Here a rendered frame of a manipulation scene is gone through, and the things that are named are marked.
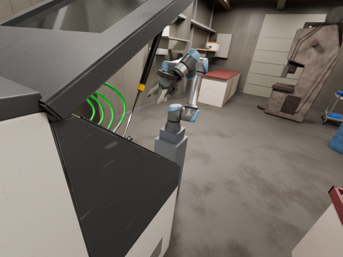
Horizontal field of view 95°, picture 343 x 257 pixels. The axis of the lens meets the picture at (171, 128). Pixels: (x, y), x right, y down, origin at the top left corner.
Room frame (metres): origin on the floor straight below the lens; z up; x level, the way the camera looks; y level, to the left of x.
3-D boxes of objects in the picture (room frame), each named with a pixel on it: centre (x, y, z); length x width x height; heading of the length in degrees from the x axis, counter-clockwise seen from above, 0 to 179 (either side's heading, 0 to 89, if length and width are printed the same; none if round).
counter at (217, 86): (6.24, -1.73, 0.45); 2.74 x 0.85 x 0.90; 153
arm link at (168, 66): (1.27, -0.01, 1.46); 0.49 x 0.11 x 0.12; 166
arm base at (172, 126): (1.31, -0.01, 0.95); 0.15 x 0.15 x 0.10
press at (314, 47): (4.77, -3.36, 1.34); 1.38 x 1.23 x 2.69; 64
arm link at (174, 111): (1.31, -0.02, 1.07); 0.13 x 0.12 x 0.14; 76
